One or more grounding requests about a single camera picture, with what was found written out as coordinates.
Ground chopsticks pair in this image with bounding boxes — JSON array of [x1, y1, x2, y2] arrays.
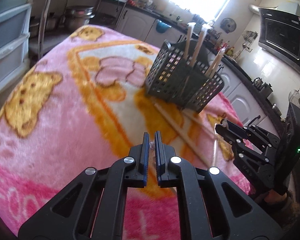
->
[[183, 22, 196, 60], [205, 47, 226, 79], [154, 103, 211, 167], [190, 24, 209, 68]]

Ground dark green utensil basket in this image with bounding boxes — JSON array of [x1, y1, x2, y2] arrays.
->
[[145, 39, 224, 113]]

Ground person's right hand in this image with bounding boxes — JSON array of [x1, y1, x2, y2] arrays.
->
[[254, 190, 289, 205]]

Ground black kettle pot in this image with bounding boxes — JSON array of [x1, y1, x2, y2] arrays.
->
[[259, 83, 273, 99]]

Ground pink cartoon blanket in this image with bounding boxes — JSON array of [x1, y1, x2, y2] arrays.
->
[[0, 25, 250, 233]]

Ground black range hood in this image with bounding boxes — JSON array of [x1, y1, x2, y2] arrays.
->
[[258, 8, 300, 74]]

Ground blue hanging trash bin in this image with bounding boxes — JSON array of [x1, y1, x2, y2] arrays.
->
[[155, 19, 172, 34]]

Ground steel pot stack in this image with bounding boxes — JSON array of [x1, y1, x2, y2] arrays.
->
[[64, 5, 95, 32]]

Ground plastic drawer tower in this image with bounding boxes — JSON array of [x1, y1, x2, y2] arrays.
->
[[0, 0, 39, 98]]

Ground round wall fan vent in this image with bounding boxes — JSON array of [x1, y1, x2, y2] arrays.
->
[[220, 17, 237, 34]]

